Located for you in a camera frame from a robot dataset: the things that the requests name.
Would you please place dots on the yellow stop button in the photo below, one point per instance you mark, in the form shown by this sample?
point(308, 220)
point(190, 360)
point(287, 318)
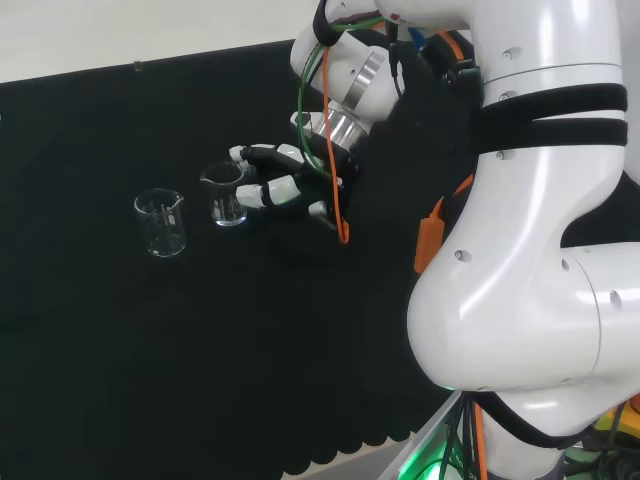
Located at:
point(607, 425)

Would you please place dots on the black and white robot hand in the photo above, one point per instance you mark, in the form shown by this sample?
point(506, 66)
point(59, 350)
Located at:
point(280, 187)

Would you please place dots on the grey metal base plate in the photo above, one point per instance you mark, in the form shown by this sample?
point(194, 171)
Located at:
point(425, 445)

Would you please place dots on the black cloth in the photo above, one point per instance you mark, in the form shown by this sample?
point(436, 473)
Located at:
point(150, 325)

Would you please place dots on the clear glass beaker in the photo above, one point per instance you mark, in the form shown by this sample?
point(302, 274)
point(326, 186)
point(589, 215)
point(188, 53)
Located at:
point(220, 200)
point(160, 245)

